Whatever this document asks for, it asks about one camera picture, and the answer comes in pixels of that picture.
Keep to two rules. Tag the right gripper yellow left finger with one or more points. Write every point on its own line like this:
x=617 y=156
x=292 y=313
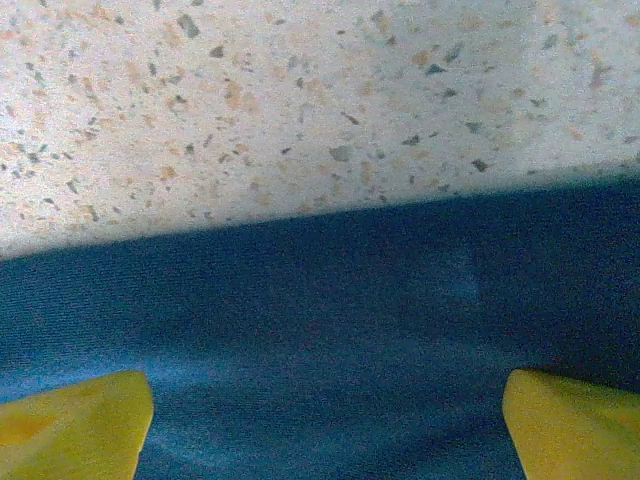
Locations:
x=75 y=430

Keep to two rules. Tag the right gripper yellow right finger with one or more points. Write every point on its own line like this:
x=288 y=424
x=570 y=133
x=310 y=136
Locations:
x=575 y=430

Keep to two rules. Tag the navy blue t-shirt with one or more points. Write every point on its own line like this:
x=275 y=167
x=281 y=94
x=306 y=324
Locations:
x=325 y=325

